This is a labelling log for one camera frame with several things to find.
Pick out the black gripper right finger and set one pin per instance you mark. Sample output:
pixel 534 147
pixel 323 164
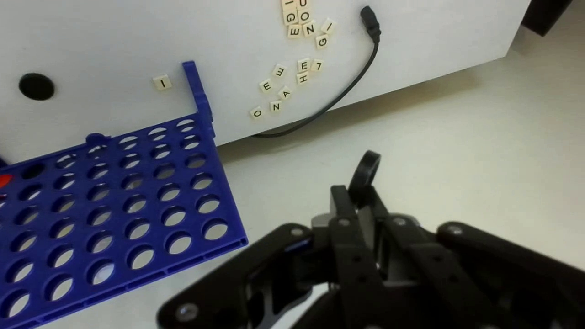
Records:
pixel 413 259

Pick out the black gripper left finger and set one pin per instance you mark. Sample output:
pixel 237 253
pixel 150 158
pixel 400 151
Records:
pixel 358 284

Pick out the black token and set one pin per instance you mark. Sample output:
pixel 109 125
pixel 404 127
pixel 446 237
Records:
pixel 362 178
pixel 36 87

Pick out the blue connect four grid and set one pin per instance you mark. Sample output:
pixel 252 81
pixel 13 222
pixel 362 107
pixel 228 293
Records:
pixel 97 220

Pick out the letter tile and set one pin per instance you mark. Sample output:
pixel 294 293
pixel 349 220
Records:
pixel 162 83

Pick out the white table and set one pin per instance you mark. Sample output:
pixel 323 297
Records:
pixel 263 63

